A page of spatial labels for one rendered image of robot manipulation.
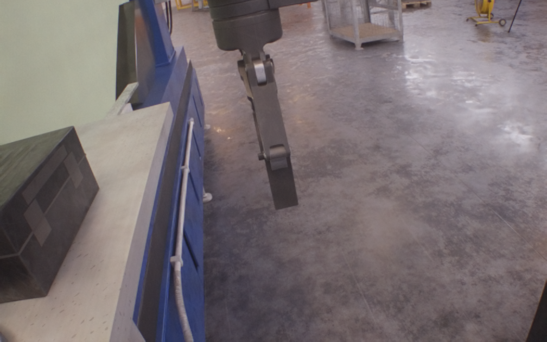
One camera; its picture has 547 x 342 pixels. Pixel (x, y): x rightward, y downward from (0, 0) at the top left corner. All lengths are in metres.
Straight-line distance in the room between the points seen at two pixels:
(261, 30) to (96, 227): 0.26
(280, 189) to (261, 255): 1.78
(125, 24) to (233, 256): 1.45
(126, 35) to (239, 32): 1.90
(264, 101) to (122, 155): 0.26
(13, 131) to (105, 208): 0.61
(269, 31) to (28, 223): 0.29
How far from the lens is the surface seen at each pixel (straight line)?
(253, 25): 0.42
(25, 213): 0.36
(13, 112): 1.06
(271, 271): 2.09
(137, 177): 0.50
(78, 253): 0.40
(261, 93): 0.39
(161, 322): 1.18
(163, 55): 2.92
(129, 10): 2.45
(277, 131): 0.39
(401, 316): 1.82
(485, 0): 7.69
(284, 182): 0.43
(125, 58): 2.18
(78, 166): 0.47
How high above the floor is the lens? 1.41
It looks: 28 degrees down
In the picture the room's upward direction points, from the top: 11 degrees counter-clockwise
